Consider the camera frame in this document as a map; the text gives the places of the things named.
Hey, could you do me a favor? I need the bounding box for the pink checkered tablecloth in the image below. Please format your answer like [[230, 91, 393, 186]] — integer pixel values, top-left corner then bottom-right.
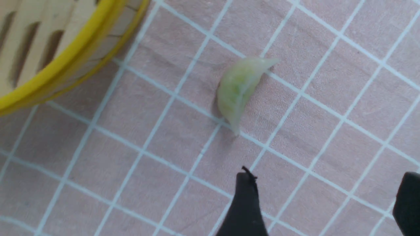
[[1, 0, 419, 236]]

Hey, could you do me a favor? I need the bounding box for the pale green dumpling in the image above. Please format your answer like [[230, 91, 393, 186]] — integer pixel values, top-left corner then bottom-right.
[[216, 57, 280, 136]]

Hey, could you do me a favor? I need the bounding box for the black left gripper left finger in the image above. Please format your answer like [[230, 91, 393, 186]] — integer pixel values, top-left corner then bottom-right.
[[216, 166, 269, 236]]

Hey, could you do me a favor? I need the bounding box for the bamboo steamer tray yellow rim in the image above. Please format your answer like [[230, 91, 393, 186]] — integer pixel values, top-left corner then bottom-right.
[[0, 0, 150, 115]]

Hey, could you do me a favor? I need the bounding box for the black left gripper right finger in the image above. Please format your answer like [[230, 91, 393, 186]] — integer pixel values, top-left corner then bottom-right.
[[392, 172, 420, 236]]

